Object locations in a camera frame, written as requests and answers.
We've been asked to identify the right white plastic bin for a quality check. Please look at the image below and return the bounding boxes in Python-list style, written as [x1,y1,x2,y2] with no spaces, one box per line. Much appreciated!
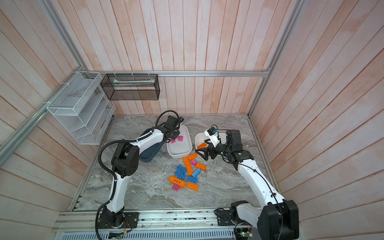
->
[195,131,232,149]

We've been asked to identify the light blue lego brick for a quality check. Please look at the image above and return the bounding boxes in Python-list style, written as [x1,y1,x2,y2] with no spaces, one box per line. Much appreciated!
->
[192,169,202,178]

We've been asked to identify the long orange lego centre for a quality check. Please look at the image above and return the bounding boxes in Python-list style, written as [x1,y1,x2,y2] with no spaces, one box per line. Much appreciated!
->
[183,157,194,176]

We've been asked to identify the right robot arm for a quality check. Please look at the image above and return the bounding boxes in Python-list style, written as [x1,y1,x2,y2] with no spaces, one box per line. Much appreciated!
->
[195,127,300,240]

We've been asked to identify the middle white plastic bin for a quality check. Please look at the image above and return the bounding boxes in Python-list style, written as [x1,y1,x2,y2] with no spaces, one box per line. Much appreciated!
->
[167,125,193,159]

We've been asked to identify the long orange technic lego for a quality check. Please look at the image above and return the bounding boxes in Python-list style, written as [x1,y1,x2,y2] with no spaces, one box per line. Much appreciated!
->
[168,176,186,188]

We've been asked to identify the black wire mesh basket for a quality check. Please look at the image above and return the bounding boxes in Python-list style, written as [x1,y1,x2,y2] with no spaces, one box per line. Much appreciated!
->
[101,73,161,101]

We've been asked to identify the blue lego double brick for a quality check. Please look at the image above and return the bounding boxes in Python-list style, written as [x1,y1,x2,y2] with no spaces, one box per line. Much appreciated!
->
[175,165,188,181]

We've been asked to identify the orange lego bottom plate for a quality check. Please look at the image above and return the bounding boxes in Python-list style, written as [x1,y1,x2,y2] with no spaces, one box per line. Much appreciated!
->
[186,182,199,191]

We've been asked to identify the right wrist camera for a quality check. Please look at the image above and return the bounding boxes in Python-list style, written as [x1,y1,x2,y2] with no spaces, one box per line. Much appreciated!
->
[204,127,221,148]

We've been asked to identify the orange lego plate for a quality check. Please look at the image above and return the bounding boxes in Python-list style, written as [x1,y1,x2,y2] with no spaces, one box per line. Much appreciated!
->
[196,163,206,171]
[197,143,208,149]
[188,153,198,161]
[186,182,199,191]

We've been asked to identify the orange lego top plate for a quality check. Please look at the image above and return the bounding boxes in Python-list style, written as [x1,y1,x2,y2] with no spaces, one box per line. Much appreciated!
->
[188,153,198,161]

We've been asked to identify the blue lego lower brick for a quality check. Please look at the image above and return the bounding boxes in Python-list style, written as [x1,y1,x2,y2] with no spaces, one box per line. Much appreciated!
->
[187,176,198,185]

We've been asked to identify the pink lego bottom brick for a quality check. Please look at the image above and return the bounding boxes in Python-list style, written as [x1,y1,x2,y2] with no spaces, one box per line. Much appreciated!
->
[173,184,181,191]

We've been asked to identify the black corrugated cable hose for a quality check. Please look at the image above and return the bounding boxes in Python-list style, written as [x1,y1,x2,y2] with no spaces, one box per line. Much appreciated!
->
[95,110,181,240]

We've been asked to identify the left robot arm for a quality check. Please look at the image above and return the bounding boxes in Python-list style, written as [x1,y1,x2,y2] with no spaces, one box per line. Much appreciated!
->
[96,114,184,228]

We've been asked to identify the dark teal plastic bin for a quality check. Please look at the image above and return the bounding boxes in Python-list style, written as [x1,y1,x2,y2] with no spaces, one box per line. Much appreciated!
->
[139,141,165,163]

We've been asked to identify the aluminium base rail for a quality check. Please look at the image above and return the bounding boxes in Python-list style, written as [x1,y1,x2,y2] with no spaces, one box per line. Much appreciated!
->
[50,207,302,240]

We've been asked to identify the white wire mesh shelf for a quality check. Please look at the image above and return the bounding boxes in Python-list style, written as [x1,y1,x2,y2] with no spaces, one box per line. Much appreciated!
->
[47,72,115,145]

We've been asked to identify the white plastic bin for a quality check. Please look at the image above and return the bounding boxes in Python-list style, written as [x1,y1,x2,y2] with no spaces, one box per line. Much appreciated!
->
[167,125,193,159]
[195,131,232,149]

